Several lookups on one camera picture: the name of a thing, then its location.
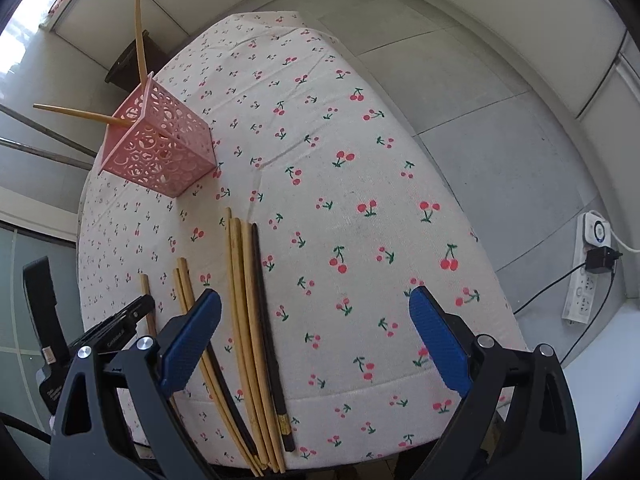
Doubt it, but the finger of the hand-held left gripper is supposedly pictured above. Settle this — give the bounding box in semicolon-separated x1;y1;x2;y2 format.
70;294;157;357

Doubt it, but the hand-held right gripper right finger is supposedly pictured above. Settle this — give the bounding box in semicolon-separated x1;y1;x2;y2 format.
408;286;584;480

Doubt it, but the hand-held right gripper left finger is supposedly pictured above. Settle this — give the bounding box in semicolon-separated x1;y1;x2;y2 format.
49;289;223;480

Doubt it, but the wooden chopstick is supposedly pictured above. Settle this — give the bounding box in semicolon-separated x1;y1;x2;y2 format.
241;219;287;474
33;103;132;126
230;217;279;474
139;274;158;339
173;268;263;477
226;206;269;474
178;258;268;476
134;0;151;82

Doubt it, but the black chopstick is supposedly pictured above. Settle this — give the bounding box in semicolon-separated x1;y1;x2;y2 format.
204;345;261;463

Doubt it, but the black cable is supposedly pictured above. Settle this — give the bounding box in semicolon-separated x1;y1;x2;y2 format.
514;259;591;315
559;267;617;364
251;223;296;453

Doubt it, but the pink perforated utensil basket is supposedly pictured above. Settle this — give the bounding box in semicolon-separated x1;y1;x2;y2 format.
97;72;213;198

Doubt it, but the white power strip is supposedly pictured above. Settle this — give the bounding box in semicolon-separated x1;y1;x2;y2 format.
562;210;612;324

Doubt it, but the grey metal pipe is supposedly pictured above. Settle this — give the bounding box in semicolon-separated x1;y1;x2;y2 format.
0;137;95;170
0;104;97;157

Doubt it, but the black charger plug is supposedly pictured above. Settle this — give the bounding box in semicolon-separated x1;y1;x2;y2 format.
586;246;624;275

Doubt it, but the white round plug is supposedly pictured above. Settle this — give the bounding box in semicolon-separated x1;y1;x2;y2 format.
587;214;611;246

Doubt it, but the cherry print tablecloth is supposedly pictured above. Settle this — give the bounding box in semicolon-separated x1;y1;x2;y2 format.
75;10;531;473

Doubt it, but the dark brown bin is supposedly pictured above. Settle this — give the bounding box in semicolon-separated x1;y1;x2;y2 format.
104;30;169;94

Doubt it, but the white cable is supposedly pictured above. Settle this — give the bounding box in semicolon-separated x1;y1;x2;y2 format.
607;234;640;255

